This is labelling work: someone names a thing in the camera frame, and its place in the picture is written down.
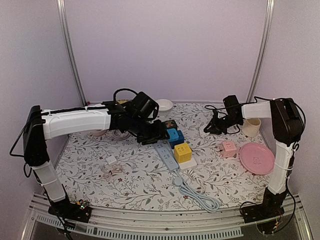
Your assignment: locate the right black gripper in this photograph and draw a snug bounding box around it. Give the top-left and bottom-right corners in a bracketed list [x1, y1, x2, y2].
[204, 113, 242, 135]

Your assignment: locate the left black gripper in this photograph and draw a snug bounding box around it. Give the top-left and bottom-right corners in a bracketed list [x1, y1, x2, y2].
[129, 115, 171, 146]

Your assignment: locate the grey-blue power strip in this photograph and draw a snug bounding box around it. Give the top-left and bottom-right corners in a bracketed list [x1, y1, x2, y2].
[153, 141, 179, 172]

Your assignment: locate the pink cube socket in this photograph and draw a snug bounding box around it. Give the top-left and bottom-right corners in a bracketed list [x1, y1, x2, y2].
[219, 141, 238, 159]

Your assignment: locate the white power strip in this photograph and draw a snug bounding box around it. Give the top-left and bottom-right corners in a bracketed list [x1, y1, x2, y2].
[178, 157, 198, 171]

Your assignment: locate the white charger plug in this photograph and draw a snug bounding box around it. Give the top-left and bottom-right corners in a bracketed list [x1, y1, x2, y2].
[105, 156, 117, 166]

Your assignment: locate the pink charger cable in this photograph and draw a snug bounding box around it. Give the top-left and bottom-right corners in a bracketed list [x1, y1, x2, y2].
[101, 165, 126, 182]

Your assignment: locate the light blue adapter plug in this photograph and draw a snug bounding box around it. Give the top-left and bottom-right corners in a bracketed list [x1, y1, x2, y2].
[166, 128, 179, 142]

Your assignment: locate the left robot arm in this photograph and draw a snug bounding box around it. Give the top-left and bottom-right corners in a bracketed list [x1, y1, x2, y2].
[19, 100, 169, 219]

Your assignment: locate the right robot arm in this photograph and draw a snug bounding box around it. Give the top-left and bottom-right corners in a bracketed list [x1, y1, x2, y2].
[203, 95, 306, 222]

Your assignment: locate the dark patterned cube socket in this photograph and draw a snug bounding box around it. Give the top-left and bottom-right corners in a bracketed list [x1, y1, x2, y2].
[163, 119, 177, 130]

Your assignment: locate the dark blue cube socket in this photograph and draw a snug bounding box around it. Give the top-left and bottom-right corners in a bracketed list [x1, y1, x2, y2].
[167, 128, 185, 149]

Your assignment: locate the yellow cube socket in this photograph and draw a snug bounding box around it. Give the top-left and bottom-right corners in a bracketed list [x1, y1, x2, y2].
[174, 142, 192, 164]

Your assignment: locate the white bowl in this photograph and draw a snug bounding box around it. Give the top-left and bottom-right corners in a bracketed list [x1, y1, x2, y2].
[156, 99, 174, 112]

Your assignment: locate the cream cup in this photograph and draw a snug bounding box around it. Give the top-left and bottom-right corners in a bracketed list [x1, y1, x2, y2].
[242, 118, 261, 138]

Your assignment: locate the yellow woven mat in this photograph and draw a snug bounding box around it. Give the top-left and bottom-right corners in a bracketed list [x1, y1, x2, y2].
[117, 99, 130, 104]

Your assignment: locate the pink plate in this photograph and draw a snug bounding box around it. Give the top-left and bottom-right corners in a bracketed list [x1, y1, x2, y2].
[239, 142, 275, 175]

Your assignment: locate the white coiled cable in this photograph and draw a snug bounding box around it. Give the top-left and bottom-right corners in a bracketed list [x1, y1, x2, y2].
[112, 129, 131, 140]

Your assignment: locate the white strip cable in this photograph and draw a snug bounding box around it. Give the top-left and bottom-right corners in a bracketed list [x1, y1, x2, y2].
[187, 169, 207, 193]

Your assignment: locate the right aluminium frame post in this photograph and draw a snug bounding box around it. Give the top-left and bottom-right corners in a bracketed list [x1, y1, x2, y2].
[246, 0, 275, 103]

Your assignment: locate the aluminium frame post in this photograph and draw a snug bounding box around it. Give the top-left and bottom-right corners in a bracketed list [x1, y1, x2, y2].
[246, 0, 275, 103]
[56, 0, 87, 106]

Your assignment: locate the grey-blue coiled power cable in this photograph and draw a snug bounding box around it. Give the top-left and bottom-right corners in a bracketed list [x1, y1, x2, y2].
[172, 171, 221, 213]

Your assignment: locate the front aluminium rail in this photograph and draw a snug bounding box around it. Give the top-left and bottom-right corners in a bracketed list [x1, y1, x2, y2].
[21, 193, 315, 240]

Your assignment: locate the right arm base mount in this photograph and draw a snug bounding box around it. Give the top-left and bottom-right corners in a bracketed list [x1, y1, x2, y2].
[239, 200, 285, 235]

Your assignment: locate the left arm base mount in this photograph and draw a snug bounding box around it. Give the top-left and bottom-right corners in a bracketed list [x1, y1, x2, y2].
[48, 198, 93, 223]

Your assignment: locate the left aluminium frame post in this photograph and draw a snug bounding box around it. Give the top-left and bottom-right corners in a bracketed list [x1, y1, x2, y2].
[56, 0, 87, 106]

